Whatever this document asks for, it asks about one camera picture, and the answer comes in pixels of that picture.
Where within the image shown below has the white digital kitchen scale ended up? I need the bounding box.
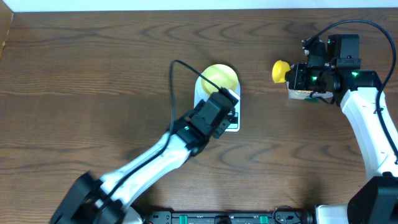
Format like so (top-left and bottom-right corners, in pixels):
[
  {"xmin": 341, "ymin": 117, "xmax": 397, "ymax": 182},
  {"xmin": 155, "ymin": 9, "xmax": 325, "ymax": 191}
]
[{"xmin": 193, "ymin": 77, "xmax": 241, "ymax": 132}]

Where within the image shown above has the yellow measuring scoop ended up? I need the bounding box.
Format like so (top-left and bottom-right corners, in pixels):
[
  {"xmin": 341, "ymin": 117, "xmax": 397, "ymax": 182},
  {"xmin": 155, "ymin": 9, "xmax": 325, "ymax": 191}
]
[{"xmin": 272, "ymin": 60, "xmax": 290, "ymax": 83}]

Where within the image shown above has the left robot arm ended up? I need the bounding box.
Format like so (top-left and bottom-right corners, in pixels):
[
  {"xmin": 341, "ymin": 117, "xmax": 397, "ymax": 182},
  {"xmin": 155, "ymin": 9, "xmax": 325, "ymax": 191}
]
[{"xmin": 50, "ymin": 102, "xmax": 235, "ymax": 223}]

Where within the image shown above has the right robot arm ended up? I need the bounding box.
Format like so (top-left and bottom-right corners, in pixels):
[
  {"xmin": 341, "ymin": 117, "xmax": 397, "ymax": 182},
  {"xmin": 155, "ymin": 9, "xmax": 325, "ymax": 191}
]
[{"xmin": 272, "ymin": 34, "xmax": 397, "ymax": 223}]

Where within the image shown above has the yellow plastic bowl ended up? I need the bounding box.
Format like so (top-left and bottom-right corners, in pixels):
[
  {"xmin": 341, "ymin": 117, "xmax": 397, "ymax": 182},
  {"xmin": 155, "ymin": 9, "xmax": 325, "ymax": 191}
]
[{"xmin": 202, "ymin": 64, "xmax": 239, "ymax": 91}]

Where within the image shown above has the clear container of soybeans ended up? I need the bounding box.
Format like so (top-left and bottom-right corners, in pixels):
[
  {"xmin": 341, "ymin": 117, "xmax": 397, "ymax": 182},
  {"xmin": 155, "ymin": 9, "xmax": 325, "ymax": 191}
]
[{"xmin": 287, "ymin": 89, "xmax": 333, "ymax": 100}]

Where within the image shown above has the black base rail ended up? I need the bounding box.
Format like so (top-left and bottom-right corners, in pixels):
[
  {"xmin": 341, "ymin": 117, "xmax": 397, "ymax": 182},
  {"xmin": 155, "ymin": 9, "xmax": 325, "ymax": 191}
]
[{"xmin": 143, "ymin": 207, "xmax": 317, "ymax": 224}]

